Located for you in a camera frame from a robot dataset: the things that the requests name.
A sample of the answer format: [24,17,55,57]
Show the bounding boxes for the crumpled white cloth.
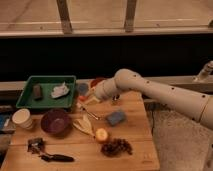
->
[51,82,70,99]

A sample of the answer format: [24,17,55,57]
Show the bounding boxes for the apple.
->
[95,128,109,143]

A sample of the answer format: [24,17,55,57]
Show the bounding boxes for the red bowl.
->
[90,77,106,88]

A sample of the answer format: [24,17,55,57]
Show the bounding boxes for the small metal cup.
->
[112,94,120,102]

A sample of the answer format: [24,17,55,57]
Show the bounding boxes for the blue sponge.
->
[106,110,126,126]

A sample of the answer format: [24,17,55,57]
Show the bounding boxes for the dark brown block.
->
[33,84,43,100]

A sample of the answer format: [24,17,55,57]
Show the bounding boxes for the bunch of dark grapes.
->
[101,138,133,157]

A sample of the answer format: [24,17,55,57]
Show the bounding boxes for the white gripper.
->
[85,81,108,105]

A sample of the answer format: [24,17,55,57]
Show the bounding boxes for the green plastic tray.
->
[16,75,76,109]

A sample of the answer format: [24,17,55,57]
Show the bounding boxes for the red chili pepper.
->
[78,96,87,102]

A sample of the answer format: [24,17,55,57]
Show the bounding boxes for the blue object at left edge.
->
[0,115,10,130]

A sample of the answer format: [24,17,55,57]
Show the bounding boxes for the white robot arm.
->
[92,69,213,130]

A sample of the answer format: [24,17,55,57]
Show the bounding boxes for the banana peel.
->
[73,114,95,137]

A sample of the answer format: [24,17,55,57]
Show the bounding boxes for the white paper cup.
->
[12,108,33,129]

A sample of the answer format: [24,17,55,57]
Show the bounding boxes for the small blue cup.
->
[77,83,89,96]

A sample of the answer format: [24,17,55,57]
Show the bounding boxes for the purple bowl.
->
[41,109,71,135]

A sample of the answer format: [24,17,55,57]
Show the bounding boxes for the black handled can opener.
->
[27,137,74,162]

